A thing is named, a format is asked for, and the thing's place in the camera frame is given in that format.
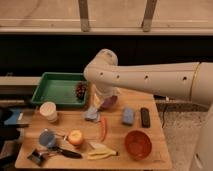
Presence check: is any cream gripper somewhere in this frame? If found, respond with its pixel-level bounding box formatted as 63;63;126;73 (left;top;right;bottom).
93;85;119;110

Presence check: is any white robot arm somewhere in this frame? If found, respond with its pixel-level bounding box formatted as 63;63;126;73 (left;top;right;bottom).
83;49;213;171

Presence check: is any green plastic tray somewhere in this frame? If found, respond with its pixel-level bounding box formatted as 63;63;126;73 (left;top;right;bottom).
31;72;88;108

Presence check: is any crumpled grey-blue cloth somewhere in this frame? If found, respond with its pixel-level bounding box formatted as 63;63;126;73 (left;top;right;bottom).
83;106;100;122

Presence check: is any dark red grape bunch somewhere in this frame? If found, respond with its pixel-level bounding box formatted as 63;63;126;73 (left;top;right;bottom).
75;82;87;100

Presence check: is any red chili pepper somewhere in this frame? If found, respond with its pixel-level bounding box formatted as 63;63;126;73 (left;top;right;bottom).
100;117;107;142

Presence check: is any blue sponge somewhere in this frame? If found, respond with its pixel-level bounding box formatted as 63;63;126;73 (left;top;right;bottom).
122;107;135;125

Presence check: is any red yellow apple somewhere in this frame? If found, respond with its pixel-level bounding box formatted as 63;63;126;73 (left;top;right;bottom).
68;130;84;146

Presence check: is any black rectangular block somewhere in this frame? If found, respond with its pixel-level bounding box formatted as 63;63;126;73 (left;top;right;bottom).
140;108;150;128

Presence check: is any white paper cup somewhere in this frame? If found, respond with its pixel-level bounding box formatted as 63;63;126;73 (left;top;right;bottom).
39;102;58;122

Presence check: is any yellow banana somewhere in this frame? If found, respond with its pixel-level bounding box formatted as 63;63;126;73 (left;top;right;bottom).
87;142;118;160

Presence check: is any orange plastic bowl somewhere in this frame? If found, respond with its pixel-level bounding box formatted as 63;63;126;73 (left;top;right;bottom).
124;130;152;160

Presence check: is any blue box on left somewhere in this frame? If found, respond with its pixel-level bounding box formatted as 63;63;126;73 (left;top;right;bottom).
4;109;30;126

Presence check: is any black handled knife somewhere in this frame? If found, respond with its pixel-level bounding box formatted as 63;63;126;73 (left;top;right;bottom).
52;146;82;159

